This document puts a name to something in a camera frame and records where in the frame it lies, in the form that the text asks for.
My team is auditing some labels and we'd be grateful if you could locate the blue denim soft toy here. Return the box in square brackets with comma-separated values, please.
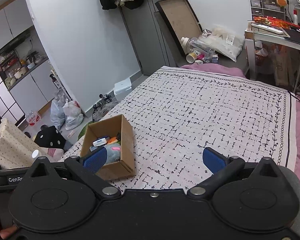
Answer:
[103, 144, 121, 165]

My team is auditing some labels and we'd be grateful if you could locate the orange green soft toy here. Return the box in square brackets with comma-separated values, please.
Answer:
[108, 133, 121, 144]

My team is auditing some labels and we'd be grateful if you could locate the person's hand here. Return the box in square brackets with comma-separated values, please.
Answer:
[0, 225, 18, 239]

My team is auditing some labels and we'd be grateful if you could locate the blue tissue pack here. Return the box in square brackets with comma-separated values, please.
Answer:
[93, 137, 110, 147]

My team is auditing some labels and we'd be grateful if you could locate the brown cardboard box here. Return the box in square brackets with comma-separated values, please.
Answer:
[80, 114, 135, 180]

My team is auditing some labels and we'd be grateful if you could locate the white plastic bag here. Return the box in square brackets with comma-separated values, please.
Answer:
[63, 99, 84, 131]

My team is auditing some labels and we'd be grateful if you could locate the black polka dot cushion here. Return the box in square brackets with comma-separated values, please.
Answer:
[34, 126, 66, 149]

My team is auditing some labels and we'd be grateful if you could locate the grey blue plastic bag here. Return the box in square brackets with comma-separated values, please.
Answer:
[50, 99, 65, 130]

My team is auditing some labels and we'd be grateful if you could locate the white black patterned blanket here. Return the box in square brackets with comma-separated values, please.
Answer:
[58, 65, 298, 190]

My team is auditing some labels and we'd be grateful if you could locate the red white snack bag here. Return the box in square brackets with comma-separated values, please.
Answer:
[25, 111, 41, 127]

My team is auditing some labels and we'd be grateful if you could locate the beige dotted cloth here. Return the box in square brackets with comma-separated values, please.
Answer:
[0, 118, 64, 170]

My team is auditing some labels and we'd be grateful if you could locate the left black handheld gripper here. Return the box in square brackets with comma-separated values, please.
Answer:
[0, 166, 36, 230]

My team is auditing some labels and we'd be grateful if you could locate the white flat box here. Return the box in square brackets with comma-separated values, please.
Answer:
[114, 78, 132, 96]

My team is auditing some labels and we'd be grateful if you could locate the white paper cup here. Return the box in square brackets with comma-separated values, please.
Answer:
[186, 52, 198, 64]

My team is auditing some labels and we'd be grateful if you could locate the clear plastic bottle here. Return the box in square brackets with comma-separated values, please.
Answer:
[180, 37, 215, 63]

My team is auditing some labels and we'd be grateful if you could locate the kitchen shelf with items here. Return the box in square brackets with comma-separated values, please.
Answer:
[0, 27, 48, 89]

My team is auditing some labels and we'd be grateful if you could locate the white desk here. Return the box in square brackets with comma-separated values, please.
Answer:
[244, 21, 300, 80]

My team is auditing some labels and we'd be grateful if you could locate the framed brown board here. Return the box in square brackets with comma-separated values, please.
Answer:
[155, 0, 203, 56]

